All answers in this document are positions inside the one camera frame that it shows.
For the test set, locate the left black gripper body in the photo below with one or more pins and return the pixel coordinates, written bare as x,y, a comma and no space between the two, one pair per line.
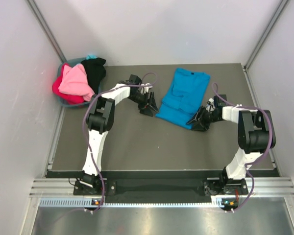
141,99

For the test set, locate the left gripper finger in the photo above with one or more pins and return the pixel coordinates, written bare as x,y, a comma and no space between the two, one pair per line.
152,103
147,112

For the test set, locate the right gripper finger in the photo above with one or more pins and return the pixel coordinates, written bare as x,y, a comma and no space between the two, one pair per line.
195,118
201,126

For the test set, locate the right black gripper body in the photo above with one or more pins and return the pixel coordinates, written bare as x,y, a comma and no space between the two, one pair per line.
206,116

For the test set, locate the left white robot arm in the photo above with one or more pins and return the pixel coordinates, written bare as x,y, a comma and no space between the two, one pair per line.
98,121

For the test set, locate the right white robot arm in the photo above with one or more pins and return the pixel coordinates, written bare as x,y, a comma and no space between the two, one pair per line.
255,137

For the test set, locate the black t shirt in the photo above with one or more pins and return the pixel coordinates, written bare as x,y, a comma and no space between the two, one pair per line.
95,71

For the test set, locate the light blue t shirt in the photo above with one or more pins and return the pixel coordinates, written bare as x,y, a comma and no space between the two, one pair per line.
90,56

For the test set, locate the pink t shirt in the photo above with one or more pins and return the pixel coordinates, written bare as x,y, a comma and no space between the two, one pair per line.
74,82

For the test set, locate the red t shirt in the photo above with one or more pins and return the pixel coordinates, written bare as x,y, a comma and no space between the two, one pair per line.
66,98

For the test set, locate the blue laundry basket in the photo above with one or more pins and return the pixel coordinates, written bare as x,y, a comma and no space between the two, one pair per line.
72,63

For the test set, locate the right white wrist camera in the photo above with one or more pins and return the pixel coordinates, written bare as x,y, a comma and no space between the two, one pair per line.
210,105

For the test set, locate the grey slotted cable duct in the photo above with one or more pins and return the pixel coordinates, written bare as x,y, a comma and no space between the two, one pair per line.
93,203

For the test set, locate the aluminium rail frame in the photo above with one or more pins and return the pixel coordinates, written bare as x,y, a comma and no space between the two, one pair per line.
271,187

